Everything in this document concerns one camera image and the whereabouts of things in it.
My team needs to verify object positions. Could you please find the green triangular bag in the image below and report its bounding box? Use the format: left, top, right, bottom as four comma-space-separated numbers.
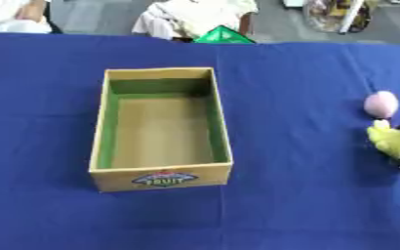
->
191, 24, 259, 45

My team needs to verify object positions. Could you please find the tan cardboard box green inside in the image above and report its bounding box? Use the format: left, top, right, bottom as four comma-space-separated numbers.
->
87, 66, 234, 193

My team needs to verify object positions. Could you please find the patterned bag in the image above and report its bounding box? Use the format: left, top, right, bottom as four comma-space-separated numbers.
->
300, 0, 381, 34

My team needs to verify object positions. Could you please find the pink egg-shaped toy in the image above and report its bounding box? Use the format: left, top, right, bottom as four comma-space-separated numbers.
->
362, 90, 400, 119

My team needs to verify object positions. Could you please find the chair with white cloth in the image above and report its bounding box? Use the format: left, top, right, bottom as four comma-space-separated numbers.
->
130, 0, 261, 43

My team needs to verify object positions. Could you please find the yellow-green soft toy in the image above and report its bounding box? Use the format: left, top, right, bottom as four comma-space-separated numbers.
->
365, 119, 400, 162

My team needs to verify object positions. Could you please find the white tripod pole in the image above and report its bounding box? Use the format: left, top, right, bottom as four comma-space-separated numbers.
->
337, 0, 368, 35

